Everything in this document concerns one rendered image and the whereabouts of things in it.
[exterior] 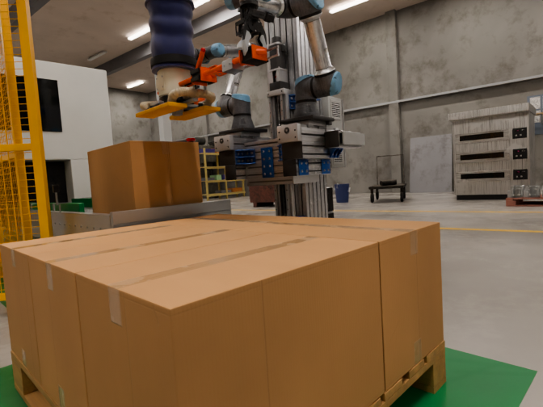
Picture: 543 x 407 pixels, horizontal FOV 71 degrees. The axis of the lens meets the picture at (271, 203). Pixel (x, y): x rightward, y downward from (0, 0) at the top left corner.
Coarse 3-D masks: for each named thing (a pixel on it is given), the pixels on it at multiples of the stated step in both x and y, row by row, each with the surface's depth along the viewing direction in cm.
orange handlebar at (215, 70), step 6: (258, 54) 144; (264, 54) 145; (234, 60) 152; (216, 66) 162; (204, 72) 168; (210, 72) 165; (216, 72) 163; (180, 84) 183; (192, 84) 183; (198, 102) 223
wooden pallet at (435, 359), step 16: (432, 352) 121; (16, 368) 137; (416, 368) 113; (432, 368) 122; (16, 384) 140; (32, 384) 135; (400, 384) 105; (416, 384) 126; (432, 384) 122; (32, 400) 130; (48, 400) 109; (384, 400) 100
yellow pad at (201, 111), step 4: (200, 104) 192; (196, 108) 188; (200, 108) 185; (204, 108) 184; (208, 108) 185; (212, 108) 187; (216, 108) 188; (220, 108) 190; (184, 112) 196; (188, 112) 193; (192, 112) 191; (196, 112) 191; (200, 112) 192; (204, 112) 192; (208, 112) 193; (212, 112) 193; (172, 116) 205; (176, 116) 202; (180, 116) 200; (184, 116) 201; (188, 116) 201; (192, 116) 202; (196, 116) 203; (184, 120) 214
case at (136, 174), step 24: (120, 144) 195; (144, 144) 193; (168, 144) 202; (192, 144) 213; (96, 168) 222; (120, 168) 198; (144, 168) 193; (168, 168) 202; (192, 168) 213; (96, 192) 226; (120, 192) 201; (144, 192) 193; (168, 192) 202; (192, 192) 213
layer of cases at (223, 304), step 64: (64, 256) 105; (128, 256) 99; (192, 256) 93; (256, 256) 88; (320, 256) 84; (384, 256) 99; (64, 320) 92; (128, 320) 65; (192, 320) 58; (256, 320) 67; (320, 320) 80; (384, 320) 99; (64, 384) 97; (128, 384) 68; (192, 384) 58; (256, 384) 67; (320, 384) 80; (384, 384) 99
